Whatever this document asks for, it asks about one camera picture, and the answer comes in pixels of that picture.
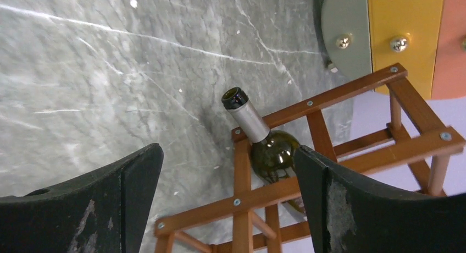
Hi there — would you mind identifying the cream round drawer cabinet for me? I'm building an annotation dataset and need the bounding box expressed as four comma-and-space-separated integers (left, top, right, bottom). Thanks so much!
320, 0, 465, 100

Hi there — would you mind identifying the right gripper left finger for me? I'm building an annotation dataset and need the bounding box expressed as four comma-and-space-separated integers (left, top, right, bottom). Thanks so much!
1, 144, 164, 252

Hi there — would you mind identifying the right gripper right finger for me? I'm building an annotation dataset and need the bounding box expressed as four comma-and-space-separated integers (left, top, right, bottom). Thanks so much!
293, 145, 465, 252

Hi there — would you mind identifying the dark bottle white label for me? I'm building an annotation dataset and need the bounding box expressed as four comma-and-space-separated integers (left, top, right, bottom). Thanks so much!
221, 86, 307, 216

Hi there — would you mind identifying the brown wooden wine rack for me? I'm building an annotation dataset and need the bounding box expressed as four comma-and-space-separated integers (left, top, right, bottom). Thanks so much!
154, 63, 465, 252

